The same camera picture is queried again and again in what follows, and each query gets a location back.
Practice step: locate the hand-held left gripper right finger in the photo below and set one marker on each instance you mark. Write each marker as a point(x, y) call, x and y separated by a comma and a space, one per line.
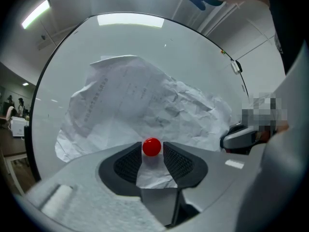
point(183, 165)

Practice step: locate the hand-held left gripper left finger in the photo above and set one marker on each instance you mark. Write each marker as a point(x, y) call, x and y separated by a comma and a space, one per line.
point(125, 168)

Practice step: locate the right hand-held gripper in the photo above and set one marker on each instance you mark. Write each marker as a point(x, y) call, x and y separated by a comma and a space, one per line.
point(263, 115)

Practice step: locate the clear plastic bag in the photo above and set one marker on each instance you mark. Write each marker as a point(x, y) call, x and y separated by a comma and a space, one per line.
point(135, 100)

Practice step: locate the round red magnet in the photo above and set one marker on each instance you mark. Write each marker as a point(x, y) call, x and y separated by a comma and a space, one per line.
point(151, 147)

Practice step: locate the black and white eraser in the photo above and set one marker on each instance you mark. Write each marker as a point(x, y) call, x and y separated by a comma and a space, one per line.
point(236, 67)

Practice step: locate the white printer box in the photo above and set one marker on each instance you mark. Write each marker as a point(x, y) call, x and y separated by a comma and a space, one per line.
point(19, 127)

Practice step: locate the dark wooden desk white legs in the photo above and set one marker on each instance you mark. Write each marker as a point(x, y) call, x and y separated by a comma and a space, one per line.
point(12, 144)

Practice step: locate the person's black clothing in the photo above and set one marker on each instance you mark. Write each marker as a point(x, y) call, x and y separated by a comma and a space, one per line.
point(289, 20)

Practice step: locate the long ceiling light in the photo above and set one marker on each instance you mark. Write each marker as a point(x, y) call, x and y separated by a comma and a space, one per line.
point(36, 13)

